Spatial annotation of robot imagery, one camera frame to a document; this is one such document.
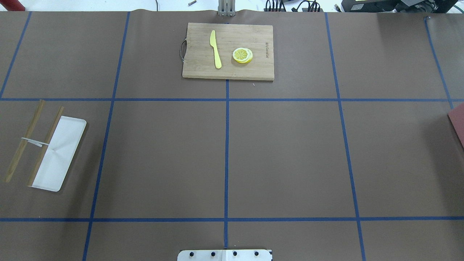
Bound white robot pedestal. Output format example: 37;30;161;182
177;249;273;261

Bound bamboo cutting board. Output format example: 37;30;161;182
182;22;275;81

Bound aluminium frame post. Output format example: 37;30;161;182
218;0;236;17

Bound wooden chopstick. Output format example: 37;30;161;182
4;99;45;182
27;106;64;187

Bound pink plastic tray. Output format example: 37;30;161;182
448;103;464;148

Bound white rectangular plate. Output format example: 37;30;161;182
25;116;87;192

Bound yellow lemon slices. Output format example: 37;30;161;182
232;47;253;64

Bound wooden chopstick near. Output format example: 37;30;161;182
27;106;64;187

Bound wooden chopstick far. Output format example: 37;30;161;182
4;99;45;182

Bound yellow plastic knife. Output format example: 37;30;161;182
209;30;222;69

